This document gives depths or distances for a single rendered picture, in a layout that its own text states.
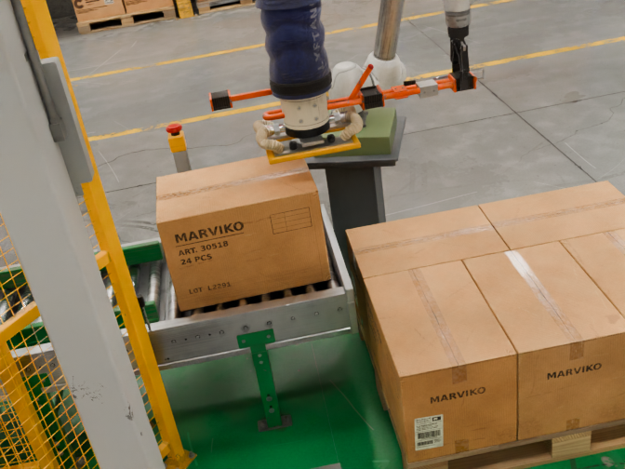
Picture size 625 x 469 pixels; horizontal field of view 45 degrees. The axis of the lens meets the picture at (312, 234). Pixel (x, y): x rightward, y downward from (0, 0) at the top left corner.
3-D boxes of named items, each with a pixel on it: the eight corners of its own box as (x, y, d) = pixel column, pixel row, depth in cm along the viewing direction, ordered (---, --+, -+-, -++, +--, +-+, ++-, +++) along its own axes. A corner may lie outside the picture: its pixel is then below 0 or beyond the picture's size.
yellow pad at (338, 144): (269, 165, 273) (267, 153, 270) (266, 154, 281) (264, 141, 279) (361, 148, 275) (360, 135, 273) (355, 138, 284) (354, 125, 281)
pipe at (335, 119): (267, 154, 273) (264, 139, 270) (259, 128, 294) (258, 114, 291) (359, 137, 275) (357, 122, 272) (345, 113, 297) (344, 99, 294)
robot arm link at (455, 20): (448, 14, 267) (449, 31, 270) (473, 9, 268) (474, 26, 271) (441, 8, 275) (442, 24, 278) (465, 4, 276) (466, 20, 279)
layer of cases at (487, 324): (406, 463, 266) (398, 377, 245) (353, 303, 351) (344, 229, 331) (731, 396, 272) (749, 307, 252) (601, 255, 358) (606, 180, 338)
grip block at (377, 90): (363, 111, 279) (362, 96, 276) (357, 102, 287) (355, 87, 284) (385, 107, 279) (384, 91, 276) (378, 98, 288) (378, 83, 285)
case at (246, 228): (179, 312, 293) (155, 222, 273) (178, 260, 327) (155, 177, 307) (331, 279, 298) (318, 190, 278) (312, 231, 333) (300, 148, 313)
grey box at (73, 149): (10, 196, 182) (-35, 76, 167) (15, 187, 186) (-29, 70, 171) (93, 181, 183) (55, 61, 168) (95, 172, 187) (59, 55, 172)
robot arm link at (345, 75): (324, 109, 359) (319, 64, 348) (355, 99, 367) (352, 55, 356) (341, 118, 347) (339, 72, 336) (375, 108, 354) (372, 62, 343)
